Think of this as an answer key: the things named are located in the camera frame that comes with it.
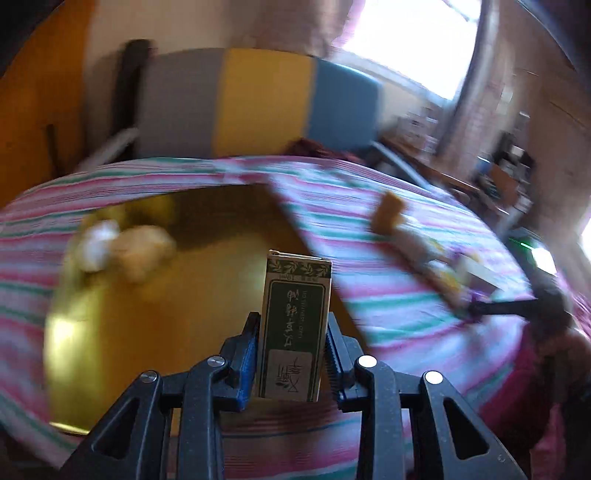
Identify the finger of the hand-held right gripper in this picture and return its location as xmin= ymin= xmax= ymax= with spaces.
xmin=466 ymin=299 xmax=540 ymax=320

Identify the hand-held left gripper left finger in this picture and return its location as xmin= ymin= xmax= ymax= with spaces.
xmin=60 ymin=313 xmax=260 ymax=480

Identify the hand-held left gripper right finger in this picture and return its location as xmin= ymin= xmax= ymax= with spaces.
xmin=325 ymin=323 xmax=527 ymax=480

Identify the green and cream carton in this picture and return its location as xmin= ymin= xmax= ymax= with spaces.
xmin=255 ymin=250 xmax=333 ymax=402

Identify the gold metal tin box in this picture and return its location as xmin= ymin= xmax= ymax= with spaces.
xmin=44 ymin=182 xmax=365 ymax=437

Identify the yellow sponge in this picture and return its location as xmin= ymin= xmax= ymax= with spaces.
xmin=372 ymin=191 xmax=409 ymax=236
xmin=108 ymin=224 xmax=178 ymax=284

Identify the small yellow packet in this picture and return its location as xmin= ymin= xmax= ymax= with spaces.
xmin=427 ymin=263 xmax=467 ymax=308

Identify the pink green striped tablecloth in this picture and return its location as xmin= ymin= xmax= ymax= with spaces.
xmin=0 ymin=156 xmax=573 ymax=480

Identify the cluttered wooden desk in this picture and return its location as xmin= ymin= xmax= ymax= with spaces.
xmin=379 ymin=106 xmax=541 ymax=222

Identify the knotted white plastic bag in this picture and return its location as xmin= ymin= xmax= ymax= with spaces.
xmin=74 ymin=219 xmax=121 ymax=273

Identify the dark red cloth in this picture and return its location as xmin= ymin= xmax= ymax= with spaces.
xmin=284 ymin=137 xmax=365 ymax=162

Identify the grey yellow blue chair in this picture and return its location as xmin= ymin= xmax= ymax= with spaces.
xmin=76 ymin=39 xmax=416 ymax=185

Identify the bright window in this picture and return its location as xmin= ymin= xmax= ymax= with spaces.
xmin=332 ymin=0 xmax=490 ymax=100

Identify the beige curtain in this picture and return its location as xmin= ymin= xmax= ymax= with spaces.
xmin=245 ymin=0 xmax=361 ymax=58

